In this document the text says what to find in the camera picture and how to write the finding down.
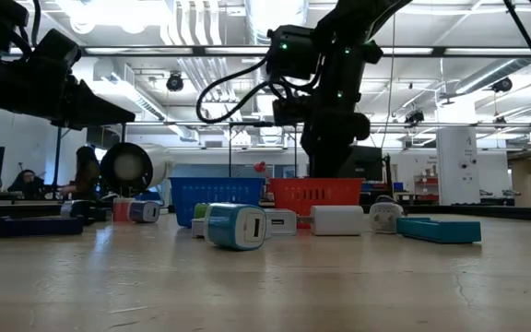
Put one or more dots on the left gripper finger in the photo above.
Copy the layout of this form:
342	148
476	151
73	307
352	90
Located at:
92	99
95	117

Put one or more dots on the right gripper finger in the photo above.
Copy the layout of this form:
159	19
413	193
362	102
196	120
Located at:
322	166
341	166

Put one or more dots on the red plastic basket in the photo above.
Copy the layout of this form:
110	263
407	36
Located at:
293	193

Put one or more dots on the red white USB charger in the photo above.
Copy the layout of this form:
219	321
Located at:
385	217

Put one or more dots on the black silver USB charger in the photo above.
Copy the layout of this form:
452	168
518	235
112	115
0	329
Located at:
81	208

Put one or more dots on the pink white USB charger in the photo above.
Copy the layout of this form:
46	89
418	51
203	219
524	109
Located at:
120	211

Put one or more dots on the purple white USB charger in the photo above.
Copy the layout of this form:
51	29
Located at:
143	212

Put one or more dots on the teal white USB charger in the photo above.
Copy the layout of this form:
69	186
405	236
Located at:
228	226

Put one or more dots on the teal digital clock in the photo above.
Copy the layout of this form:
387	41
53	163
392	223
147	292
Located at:
438	230

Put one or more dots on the navy digital clock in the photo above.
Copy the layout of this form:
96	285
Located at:
39	227

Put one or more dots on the green white USB charger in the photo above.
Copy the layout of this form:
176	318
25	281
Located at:
200	210

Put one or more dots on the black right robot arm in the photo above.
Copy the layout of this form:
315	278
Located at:
339	69

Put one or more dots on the dark office chair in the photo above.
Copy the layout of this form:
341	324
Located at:
385	199

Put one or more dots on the black rig posts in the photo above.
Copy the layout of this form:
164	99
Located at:
57	157

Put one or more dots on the person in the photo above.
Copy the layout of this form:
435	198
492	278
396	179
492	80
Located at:
27	181
86	173

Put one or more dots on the small red object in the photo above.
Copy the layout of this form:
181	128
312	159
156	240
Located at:
260	167

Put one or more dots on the black ceiling spotlight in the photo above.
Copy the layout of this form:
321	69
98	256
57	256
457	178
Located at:
174	82
414	116
503	84

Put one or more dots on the red storage shelf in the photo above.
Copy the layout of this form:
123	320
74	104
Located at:
424	193

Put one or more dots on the blue plastic basket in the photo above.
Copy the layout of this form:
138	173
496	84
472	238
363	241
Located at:
219	193

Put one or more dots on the white square pillar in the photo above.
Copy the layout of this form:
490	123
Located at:
456	175

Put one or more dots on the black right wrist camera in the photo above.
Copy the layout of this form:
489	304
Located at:
291	110

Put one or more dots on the thin black stand frame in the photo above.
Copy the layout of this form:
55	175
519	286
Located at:
256	124

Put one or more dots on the silver ventilation duct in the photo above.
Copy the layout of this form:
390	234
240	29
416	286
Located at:
284	14

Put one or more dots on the black aluminium table frame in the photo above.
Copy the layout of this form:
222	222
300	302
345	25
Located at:
500	212

